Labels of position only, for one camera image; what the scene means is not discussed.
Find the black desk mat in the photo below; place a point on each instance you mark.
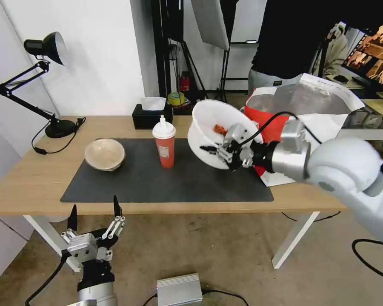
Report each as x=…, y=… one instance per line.
x=166, y=185

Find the silver power supply box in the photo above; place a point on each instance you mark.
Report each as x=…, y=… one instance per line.
x=178, y=290

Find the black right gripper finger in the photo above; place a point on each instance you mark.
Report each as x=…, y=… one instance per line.
x=223, y=156
x=231, y=145

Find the white softbox reflector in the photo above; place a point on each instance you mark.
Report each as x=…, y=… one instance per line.
x=210, y=22

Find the computer monitor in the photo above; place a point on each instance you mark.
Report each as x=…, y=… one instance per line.
x=375, y=52

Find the red fire extinguisher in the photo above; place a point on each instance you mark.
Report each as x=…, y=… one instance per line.
x=185, y=82

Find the orange food scrap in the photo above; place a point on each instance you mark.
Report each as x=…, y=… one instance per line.
x=219, y=129

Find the red cup with white lid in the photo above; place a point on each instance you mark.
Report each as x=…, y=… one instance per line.
x=166, y=149

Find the white and red takeout bag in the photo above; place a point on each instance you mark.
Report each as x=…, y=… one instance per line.
x=319, y=102

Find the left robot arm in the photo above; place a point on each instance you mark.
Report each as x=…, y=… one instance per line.
x=97, y=294

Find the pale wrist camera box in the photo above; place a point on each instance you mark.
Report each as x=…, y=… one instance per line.
x=82, y=248
x=237, y=132

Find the white table leg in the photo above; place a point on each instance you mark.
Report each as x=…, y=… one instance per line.
x=52, y=237
x=293, y=239

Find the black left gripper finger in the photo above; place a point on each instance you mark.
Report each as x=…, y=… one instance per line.
x=116, y=210
x=71, y=220

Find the yellow green tape roll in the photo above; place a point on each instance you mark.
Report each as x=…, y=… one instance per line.
x=175, y=98

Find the white plastic bowl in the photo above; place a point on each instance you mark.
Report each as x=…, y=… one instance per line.
x=210, y=111

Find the black tissue box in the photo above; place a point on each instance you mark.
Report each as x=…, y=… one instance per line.
x=148, y=119

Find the black light stand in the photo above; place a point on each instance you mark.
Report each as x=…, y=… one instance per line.
x=225, y=70

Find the black desk lamp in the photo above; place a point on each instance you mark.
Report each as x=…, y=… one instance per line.
x=56, y=44

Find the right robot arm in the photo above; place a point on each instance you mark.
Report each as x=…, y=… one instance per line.
x=341, y=165

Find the seated person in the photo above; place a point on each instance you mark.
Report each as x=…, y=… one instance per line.
x=336, y=51

